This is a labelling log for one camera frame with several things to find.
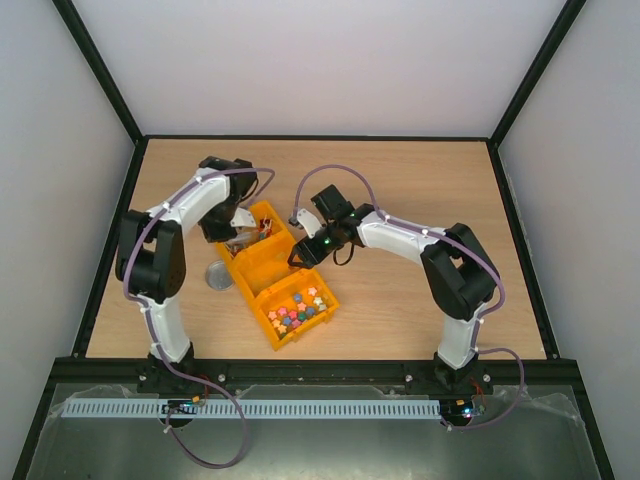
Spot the orange three-compartment bin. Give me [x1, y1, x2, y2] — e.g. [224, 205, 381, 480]
[215, 200, 340, 351]

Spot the round metal lid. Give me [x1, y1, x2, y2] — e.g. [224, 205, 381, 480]
[205, 260, 235, 291]

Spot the metal scoop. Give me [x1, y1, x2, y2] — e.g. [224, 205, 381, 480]
[224, 231, 258, 252]

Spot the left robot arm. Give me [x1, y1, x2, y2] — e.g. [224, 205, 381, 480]
[115, 156, 259, 383]

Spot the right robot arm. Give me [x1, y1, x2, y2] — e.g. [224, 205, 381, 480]
[288, 184, 505, 393]

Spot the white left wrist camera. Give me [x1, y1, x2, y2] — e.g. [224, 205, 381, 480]
[230, 207, 256, 228]

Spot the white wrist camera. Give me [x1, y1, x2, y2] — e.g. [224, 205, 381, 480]
[230, 207, 256, 228]
[289, 208, 323, 239]

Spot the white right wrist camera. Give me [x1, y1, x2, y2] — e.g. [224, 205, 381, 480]
[289, 208, 323, 239]

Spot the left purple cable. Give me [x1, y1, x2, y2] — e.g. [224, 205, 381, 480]
[121, 166, 277, 469]

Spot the black aluminium frame rail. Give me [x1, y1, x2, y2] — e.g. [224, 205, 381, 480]
[49, 355, 581, 396]

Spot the white slotted cable duct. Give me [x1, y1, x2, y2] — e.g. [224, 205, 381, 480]
[61, 398, 441, 420]

